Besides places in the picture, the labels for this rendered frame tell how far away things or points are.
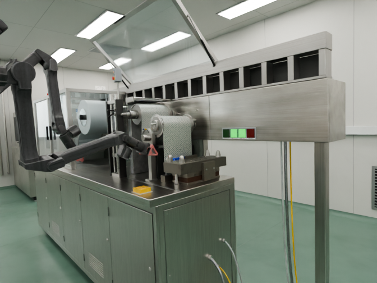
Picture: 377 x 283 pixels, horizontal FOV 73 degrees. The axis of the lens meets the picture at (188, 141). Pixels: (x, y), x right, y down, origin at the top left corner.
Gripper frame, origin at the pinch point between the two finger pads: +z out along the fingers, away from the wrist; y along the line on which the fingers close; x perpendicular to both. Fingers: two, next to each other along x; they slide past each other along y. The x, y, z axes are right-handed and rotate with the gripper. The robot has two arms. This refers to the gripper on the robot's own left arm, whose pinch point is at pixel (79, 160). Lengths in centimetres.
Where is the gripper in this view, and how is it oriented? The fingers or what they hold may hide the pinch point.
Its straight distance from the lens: 181.6
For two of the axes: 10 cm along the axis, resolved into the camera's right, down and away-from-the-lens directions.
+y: -7.7, -0.1, 6.4
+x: -5.4, 5.6, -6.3
